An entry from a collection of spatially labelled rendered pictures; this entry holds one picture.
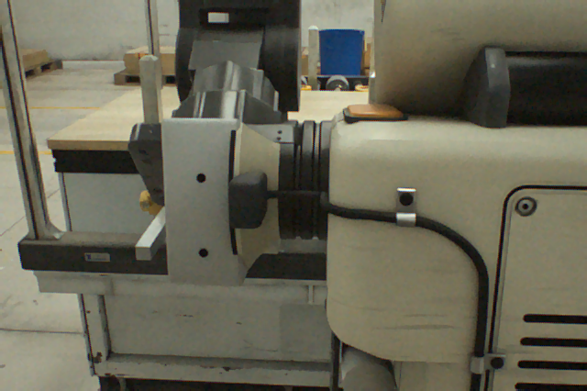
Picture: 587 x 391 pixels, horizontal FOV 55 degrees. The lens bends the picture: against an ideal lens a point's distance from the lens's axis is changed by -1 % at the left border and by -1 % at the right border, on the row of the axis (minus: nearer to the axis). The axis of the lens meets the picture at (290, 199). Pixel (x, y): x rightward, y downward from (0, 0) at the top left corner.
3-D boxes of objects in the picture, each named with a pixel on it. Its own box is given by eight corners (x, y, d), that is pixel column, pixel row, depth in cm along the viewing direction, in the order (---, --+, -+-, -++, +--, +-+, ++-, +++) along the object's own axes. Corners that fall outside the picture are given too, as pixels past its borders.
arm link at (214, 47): (184, 84, 42) (256, 85, 42) (203, -6, 48) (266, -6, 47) (204, 156, 50) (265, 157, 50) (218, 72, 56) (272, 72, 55)
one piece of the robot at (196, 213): (241, 290, 37) (239, 119, 35) (167, 287, 38) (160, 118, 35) (259, 242, 47) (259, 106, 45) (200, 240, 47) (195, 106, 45)
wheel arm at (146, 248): (152, 264, 111) (150, 244, 110) (136, 263, 112) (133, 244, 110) (199, 187, 152) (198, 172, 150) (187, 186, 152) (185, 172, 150)
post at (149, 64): (171, 255, 139) (153, 57, 122) (157, 255, 140) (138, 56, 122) (174, 249, 143) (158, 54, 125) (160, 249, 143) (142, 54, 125)
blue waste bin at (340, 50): (366, 95, 655) (369, 30, 628) (315, 94, 658) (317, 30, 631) (363, 86, 709) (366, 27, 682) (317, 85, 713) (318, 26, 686)
